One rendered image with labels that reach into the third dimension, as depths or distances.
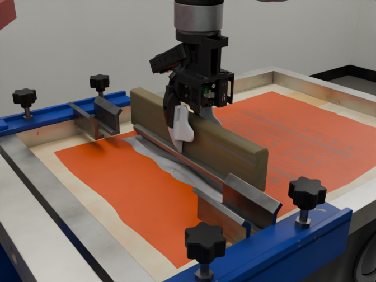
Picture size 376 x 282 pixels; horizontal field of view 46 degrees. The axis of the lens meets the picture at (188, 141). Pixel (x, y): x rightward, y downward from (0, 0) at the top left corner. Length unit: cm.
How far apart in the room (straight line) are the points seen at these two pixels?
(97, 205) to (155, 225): 11
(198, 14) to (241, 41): 297
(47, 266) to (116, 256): 10
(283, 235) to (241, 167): 15
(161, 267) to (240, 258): 11
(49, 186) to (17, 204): 14
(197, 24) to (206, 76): 8
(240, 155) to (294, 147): 25
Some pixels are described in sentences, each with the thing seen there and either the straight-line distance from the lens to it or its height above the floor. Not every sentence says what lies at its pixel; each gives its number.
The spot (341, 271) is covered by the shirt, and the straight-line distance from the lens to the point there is 92.
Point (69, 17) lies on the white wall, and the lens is 280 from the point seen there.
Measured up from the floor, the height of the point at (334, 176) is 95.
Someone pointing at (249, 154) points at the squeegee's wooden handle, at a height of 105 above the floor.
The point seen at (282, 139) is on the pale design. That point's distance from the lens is 93.
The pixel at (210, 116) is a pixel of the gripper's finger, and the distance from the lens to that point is 76.
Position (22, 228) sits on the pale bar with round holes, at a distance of 53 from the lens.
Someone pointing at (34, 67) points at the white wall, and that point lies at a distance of 277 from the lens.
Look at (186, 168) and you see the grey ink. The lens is 78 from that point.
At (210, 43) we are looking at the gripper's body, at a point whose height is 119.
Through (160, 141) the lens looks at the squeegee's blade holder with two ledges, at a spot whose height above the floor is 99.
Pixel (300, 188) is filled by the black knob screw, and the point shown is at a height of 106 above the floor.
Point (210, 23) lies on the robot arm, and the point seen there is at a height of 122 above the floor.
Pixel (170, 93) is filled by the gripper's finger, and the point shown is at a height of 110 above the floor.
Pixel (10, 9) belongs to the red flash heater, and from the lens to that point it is 195.
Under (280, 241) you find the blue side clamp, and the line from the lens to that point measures 55.
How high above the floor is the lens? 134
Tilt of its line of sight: 25 degrees down
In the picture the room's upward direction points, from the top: straight up
